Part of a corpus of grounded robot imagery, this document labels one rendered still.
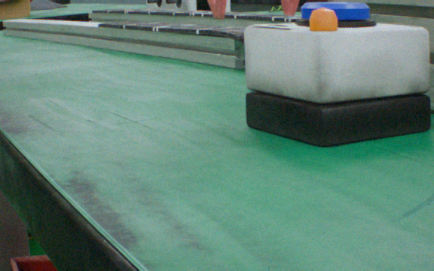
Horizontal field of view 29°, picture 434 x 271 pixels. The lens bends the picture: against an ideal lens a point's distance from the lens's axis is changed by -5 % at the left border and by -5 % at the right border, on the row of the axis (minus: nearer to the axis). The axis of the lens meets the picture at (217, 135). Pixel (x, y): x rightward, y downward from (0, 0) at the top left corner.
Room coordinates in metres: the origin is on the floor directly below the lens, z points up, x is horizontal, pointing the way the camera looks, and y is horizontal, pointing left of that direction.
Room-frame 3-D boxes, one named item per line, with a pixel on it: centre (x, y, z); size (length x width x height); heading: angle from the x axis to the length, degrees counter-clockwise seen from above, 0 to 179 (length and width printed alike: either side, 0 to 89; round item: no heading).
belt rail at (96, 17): (1.34, 0.02, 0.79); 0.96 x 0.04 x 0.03; 28
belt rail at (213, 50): (1.25, 0.18, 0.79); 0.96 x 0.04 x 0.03; 28
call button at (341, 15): (0.49, -0.07, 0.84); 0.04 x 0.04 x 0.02
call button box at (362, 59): (0.49, -0.08, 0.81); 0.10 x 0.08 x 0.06; 118
